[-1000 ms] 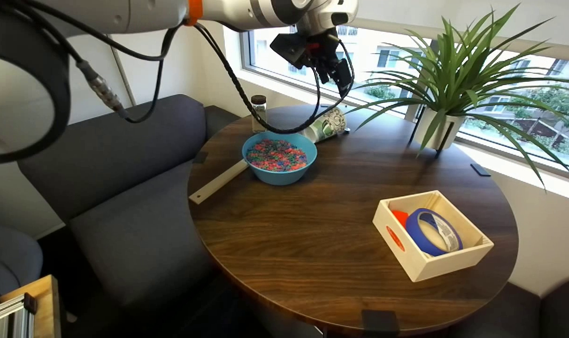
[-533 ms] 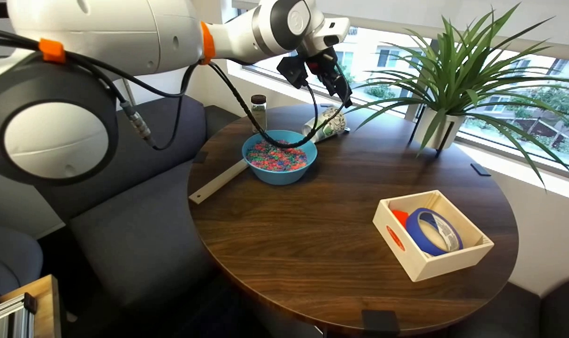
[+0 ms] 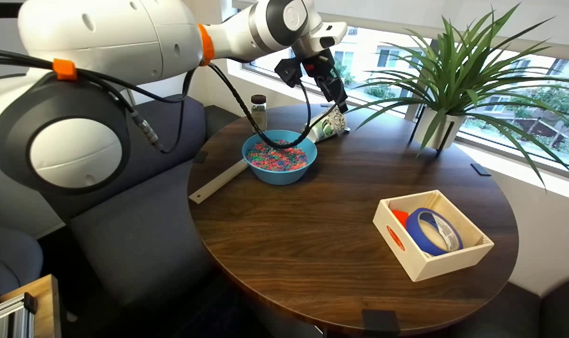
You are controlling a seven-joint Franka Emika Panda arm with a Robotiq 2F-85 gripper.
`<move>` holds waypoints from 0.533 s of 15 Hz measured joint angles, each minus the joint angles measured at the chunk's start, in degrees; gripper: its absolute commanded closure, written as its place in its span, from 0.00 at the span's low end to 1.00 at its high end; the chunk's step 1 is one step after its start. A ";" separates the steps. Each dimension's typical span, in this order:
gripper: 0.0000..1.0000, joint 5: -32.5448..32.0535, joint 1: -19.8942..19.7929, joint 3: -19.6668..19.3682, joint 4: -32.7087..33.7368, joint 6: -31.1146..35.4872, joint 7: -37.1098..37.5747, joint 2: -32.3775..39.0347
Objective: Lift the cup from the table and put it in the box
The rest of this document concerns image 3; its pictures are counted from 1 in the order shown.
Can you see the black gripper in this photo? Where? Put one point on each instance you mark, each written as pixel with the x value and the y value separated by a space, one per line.
pixel 322 72

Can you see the white patterned paper cup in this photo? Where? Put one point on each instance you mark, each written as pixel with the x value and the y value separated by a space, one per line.
pixel 327 130

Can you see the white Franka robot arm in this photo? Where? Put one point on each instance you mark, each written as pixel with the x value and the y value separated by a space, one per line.
pixel 108 38

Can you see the white wooden box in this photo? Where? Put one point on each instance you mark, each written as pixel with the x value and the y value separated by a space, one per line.
pixel 435 265

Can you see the spice jar with brown lid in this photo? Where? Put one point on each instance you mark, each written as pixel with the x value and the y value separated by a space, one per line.
pixel 260 113

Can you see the colourful candy pieces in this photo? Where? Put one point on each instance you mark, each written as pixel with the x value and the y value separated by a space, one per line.
pixel 277 160

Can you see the white plant pot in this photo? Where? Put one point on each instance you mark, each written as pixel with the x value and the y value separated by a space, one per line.
pixel 431 128

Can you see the blue bowl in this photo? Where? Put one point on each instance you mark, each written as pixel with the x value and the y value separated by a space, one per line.
pixel 281 175

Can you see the small orange object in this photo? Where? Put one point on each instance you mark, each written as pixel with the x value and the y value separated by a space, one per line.
pixel 401 216

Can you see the green leafy plant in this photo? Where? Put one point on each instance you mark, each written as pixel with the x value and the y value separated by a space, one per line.
pixel 465 68

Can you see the round dark wooden table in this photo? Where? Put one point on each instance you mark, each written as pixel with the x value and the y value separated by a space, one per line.
pixel 322 237

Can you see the long wooden ruler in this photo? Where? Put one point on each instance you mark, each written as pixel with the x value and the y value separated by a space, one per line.
pixel 219 182

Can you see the blue tape roll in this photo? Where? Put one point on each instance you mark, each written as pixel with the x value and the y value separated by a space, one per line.
pixel 421 235

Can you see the black table edge clip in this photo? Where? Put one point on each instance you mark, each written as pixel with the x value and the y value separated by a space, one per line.
pixel 380 320

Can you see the dark grey sofa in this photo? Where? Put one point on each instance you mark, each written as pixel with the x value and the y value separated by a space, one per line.
pixel 140 244

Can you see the blue-grey shell chair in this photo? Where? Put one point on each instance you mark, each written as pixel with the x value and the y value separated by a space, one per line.
pixel 8 256

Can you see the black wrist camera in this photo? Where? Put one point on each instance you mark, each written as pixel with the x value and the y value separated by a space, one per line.
pixel 288 72

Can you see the aluminium frame with wood plank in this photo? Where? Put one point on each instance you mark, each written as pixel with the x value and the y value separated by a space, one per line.
pixel 27 306

